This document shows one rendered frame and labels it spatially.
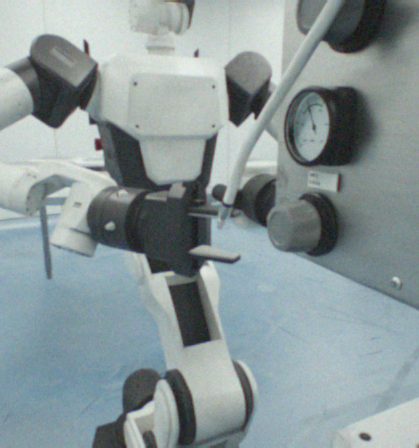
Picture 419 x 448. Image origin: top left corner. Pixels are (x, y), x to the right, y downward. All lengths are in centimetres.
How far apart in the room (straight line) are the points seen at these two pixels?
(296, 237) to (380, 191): 4
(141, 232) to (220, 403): 43
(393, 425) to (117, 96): 70
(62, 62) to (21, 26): 422
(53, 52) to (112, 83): 12
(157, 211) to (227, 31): 567
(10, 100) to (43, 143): 421
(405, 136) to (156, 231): 39
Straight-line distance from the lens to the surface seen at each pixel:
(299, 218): 21
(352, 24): 20
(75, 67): 88
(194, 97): 89
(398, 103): 19
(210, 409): 85
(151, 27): 95
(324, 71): 22
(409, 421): 37
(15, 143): 498
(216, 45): 602
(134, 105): 85
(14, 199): 66
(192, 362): 86
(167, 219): 52
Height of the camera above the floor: 112
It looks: 14 degrees down
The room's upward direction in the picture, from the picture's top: straight up
